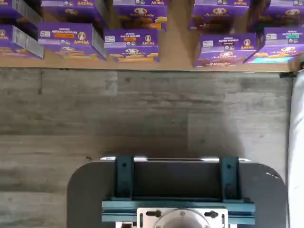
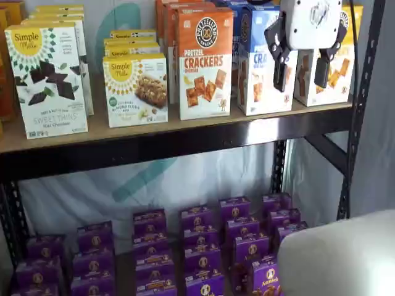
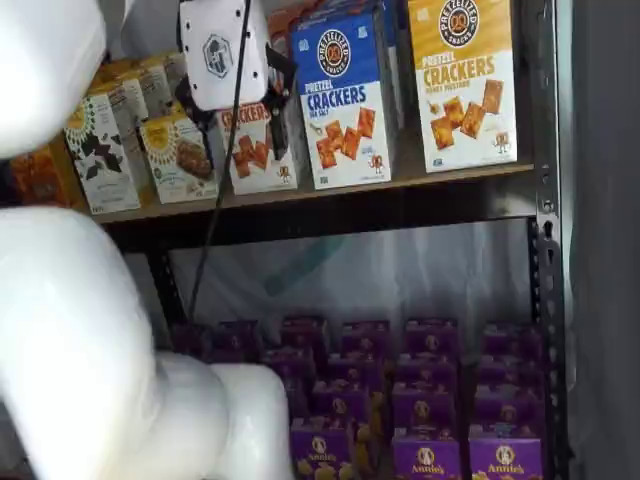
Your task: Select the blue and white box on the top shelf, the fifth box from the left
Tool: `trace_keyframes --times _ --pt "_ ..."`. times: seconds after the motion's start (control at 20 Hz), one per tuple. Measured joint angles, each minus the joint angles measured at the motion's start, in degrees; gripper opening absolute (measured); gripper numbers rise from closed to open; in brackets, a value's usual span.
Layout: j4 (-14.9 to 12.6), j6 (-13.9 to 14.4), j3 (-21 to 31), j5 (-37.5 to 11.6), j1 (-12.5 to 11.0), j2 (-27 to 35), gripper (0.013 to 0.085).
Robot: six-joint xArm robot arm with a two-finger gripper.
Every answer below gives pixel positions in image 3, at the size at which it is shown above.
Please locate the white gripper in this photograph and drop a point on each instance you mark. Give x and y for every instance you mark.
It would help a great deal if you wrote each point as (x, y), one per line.
(220, 55)

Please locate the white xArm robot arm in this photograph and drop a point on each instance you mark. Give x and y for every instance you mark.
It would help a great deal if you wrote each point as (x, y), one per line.
(75, 300)

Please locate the orange cheddar pretzel crackers box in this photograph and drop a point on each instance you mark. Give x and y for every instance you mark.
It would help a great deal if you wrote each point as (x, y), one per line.
(280, 27)
(255, 165)

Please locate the Simple Mills almond bars box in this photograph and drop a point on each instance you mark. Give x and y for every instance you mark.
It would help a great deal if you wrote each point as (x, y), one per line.
(155, 90)
(170, 160)

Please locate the Simple Mills sweet thins box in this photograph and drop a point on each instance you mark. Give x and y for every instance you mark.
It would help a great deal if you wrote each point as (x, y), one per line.
(100, 155)
(127, 105)

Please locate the wooden shelf board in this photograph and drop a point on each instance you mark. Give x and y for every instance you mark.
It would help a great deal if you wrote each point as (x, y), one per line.
(405, 172)

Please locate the dark orange snack box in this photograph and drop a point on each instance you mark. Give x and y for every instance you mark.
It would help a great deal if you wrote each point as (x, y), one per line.
(40, 175)

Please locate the purple Annie's box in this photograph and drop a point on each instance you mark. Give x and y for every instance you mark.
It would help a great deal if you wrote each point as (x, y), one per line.
(305, 332)
(341, 404)
(237, 342)
(320, 455)
(510, 370)
(299, 402)
(505, 462)
(424, 410)
(512, 340)
(366, 339)
(431, 337)
(427, 369)
(355, 369)
(192, 342)
(287, 365)
(426, 460)
(507, 412)

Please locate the yellow honey mustard crackers box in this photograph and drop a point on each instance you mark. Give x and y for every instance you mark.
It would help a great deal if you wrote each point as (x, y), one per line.
(465, 90)

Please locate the black metal shelf rack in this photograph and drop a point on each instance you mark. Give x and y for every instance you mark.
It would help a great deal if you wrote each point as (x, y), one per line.
(547, 300)

